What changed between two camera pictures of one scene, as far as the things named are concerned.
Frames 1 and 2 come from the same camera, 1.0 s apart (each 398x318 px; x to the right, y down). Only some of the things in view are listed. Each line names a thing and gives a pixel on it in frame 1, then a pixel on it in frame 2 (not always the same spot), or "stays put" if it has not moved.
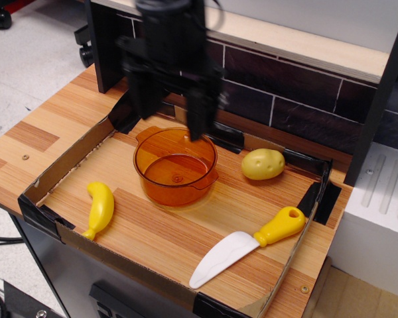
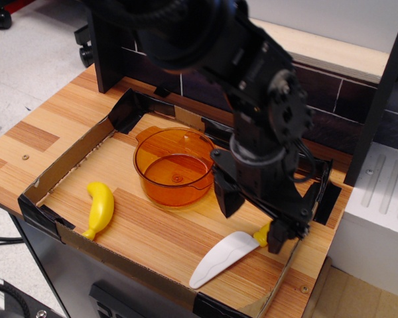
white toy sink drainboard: x=374 y=238 stays put
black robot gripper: x=172 y=43 → x=271 y=187
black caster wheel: x=2 y=19 stays put
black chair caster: x=86 y=52 stays put
